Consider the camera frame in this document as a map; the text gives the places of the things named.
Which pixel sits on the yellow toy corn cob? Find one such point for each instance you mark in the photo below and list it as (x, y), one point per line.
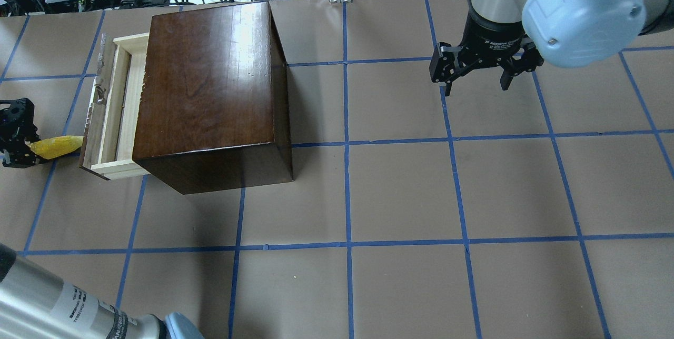
(56, 146)

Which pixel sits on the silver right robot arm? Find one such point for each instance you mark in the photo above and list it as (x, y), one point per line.
(577, 33)

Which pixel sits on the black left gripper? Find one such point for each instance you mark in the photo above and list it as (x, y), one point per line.
(16, 136)

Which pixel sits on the dark brown wooden cabinet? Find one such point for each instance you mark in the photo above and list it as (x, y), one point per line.
(214, 106)

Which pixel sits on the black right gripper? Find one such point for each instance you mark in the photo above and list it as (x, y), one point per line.
(492, 39)

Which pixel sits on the light wood drawer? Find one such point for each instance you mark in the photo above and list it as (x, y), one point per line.
(112, 114)

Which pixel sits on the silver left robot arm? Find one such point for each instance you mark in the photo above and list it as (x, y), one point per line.
(36, 303)

